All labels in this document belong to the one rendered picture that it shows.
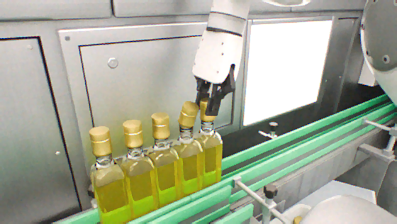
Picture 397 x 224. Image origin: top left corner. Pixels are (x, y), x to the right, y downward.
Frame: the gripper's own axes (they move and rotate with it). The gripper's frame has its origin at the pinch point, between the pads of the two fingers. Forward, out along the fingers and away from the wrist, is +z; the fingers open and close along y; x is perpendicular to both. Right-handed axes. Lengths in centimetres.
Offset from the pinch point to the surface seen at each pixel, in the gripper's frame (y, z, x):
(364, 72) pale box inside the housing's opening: -14, -16, 101
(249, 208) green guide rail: 13.7, 18.6, 6.8
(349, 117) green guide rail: -4, 3, 79
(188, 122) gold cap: 2.2, 3.6, -5.3
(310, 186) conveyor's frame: 6, 25, 47
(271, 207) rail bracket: 16.3, 17.3, 10.3
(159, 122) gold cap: 1.7, 3.7, -11.7
